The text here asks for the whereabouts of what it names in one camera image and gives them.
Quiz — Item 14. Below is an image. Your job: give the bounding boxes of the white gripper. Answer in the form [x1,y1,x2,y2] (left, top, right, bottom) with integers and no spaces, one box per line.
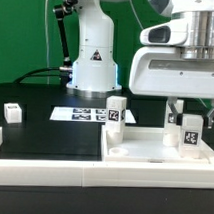
[129,19,214,129]

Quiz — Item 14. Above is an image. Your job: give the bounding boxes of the white square table top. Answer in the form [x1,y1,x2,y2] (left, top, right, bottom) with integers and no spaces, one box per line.
[101,127,214,165]

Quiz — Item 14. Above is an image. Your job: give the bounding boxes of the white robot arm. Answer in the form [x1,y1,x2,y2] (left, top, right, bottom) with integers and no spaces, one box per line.
[64,0,214,128]

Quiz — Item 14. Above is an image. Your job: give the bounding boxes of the white marker sheet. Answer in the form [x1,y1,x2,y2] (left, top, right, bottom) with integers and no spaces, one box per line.
[49,106,138,124]

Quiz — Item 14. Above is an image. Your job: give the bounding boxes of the white U-shaped fence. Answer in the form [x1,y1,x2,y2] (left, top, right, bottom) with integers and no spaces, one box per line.
[0,125,214,194]

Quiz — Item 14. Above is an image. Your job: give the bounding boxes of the black cables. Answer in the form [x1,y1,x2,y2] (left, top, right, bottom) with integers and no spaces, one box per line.
[14,65,69,86]

